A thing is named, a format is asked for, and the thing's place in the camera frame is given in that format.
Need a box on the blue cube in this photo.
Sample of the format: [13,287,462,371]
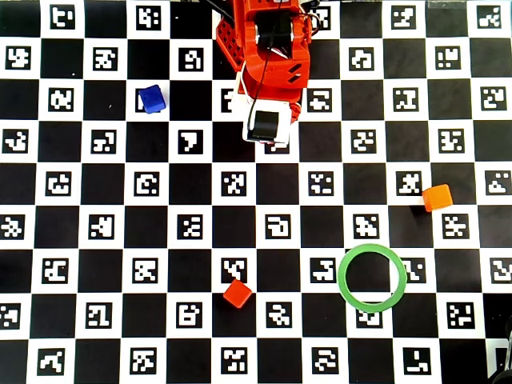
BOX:
[138,84,167,115]

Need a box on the orange cube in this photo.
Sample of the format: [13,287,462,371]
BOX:
[422,183,454,213]

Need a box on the red cube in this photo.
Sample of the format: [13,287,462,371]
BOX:
[222,278,254,309]

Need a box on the red perforated robot base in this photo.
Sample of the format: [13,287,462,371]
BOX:
[214,18,246,74]

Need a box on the clear adhesive tape strip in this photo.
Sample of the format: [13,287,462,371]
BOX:
[426,0,468,10]

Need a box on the black white marker checkerboard mat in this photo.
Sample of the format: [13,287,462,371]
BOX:
[0,0,512,384]

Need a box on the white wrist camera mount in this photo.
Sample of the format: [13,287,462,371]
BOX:
[241,98,292,146]

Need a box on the thin black camera cable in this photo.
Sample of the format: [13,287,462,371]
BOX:
[246,0,283,137]

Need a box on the green flat ring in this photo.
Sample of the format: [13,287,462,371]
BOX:
[337,242,408,314]

